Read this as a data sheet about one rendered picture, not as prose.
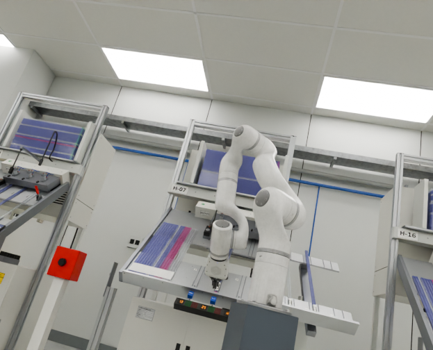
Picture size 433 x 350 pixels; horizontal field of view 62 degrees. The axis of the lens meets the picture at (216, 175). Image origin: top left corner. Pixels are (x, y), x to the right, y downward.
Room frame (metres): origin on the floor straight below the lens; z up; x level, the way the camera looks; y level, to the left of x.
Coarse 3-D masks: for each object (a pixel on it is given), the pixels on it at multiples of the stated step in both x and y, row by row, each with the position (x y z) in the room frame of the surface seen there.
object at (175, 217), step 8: (168, 216) 2.30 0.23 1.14; (176, 216) 2.31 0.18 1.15; (184, 216) 2.31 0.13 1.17; (192, 216) 2.32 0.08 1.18; (184, 224) 2.24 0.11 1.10; (192, 224) 2.24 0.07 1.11; (200, 224) 2.25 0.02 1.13; (208, 224) 2.25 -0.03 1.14; (200, 232) 2.19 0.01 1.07; (200, 240) 2.12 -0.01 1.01; (208, 240) 2.13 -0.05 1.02; (248, 240) 2.15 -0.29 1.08; (256, 240) 2.15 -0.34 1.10; (208, 248) 2.14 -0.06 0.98; (248, 248) 2.09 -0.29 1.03; (256, 248) 2.09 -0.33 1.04; (240, 256) 2.10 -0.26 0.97; (248, 256) 2.04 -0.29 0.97
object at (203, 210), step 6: (198, 204) 2.28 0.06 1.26; (204, 204) 2.28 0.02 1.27; (210, 204) 2.29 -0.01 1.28; (198, 210) 2.28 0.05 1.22; (204, 210) 2.27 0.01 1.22; (210, 210) 2.25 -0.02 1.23; (246, 210) 2.25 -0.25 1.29; (198, 216) 2.31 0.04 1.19; (204, 216) 2.29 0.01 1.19; (210, 216) 2.28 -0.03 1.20; (246, 216) 2.20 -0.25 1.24; (252, 216) 2.20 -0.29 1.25
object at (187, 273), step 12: (180, 264) 1.95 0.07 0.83; (192, 264) 1.96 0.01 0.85; (180, 276) 1.88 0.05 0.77; (192, 276) 1.89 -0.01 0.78; (204, 276) 1.89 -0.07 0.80; (228, 276) 1.90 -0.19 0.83; (240, 276) 1.90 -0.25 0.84; (204, 288) 1.83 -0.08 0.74; (228, 288) 1.84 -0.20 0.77; (240, 288) 1.84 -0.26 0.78
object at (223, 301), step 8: (128, 272) 1.86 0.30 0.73; (136, 272) 1.86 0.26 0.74; (128, 280) 1.89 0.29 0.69; (136, 280) 1.87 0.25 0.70; (144, 280) 1.86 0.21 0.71; (152, 280) 1.84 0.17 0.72; (160, 280) 1.83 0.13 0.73; (152, 288) 1.87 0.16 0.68; (160, 288) 1.86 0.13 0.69; (168, 288) 1.84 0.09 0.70; (176, 288) 1.83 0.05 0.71; (184, 288) 1.81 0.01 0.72; (192, 288) 1.80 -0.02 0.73; (200, 288) 1.79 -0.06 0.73; (184, 296) 1.84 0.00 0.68; (200, 296) 1.81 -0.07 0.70; (208, 296) 1.80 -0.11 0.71; (216, 296) 1.78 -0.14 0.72; (224, 296) 1.76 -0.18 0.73; (216, 304) 1.81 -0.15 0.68; (224, 304) 1.80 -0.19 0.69
